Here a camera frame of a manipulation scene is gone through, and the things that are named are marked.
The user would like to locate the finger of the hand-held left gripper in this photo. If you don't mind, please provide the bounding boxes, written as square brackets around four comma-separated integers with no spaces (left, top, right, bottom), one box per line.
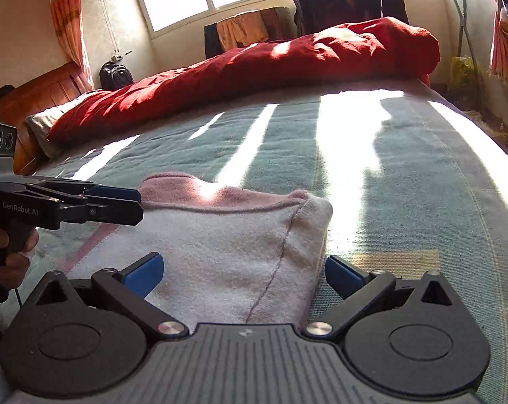
[58,198,144,226]
[27,180,142,201]

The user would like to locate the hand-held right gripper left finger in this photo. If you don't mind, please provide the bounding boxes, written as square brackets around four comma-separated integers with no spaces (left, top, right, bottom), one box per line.
[22,252,188,339]

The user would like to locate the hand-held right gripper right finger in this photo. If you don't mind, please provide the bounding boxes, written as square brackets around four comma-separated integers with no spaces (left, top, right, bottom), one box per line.
[302,255,461,339]

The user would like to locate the pink and white knit sweater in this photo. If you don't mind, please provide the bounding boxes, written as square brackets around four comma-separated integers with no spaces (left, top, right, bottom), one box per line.
[58,172,335,329]

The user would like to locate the person's left hand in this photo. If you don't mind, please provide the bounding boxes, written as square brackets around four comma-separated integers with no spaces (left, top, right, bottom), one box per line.
[0,224,41,279]

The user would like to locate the grey pillow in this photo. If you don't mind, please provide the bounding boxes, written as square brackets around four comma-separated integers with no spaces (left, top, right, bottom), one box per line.
[24,90,101,161]

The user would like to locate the green checked blanket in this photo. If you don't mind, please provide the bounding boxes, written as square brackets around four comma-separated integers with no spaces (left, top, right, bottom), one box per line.
[0,78,508,402]

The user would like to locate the black backpack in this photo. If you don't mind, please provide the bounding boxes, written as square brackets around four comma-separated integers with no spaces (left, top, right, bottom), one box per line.
[98,61,134,92]

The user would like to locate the wooden headboard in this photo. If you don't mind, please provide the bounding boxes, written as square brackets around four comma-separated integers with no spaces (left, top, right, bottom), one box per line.
[0,61,95,177]

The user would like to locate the orange striped curtain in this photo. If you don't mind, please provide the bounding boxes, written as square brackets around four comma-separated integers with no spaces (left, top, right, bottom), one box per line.
[486,0,508,87]
[47,0,94,89]

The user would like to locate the dark hanging garment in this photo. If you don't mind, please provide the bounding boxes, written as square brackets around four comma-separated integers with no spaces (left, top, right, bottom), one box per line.
[203,23,223,57]

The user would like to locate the window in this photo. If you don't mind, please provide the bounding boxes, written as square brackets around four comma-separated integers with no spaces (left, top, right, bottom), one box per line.
[134,0,448,34]

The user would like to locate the orange hanging shirt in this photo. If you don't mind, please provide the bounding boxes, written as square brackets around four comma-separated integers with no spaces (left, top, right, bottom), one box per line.
[216,8,272,51]

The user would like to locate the red duvet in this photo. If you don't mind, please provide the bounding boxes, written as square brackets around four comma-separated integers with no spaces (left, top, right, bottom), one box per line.
[47,17,441,144]

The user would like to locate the yellow plastic bag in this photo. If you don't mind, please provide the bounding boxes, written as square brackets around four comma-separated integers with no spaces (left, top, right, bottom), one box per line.
[449,55,481,98]

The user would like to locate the black jacket with badge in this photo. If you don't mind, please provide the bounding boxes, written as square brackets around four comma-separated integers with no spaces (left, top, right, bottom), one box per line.
[293,0,353,36]

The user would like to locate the metal drying rack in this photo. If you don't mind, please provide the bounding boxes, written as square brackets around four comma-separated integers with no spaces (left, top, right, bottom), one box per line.
[441,0,488,108]

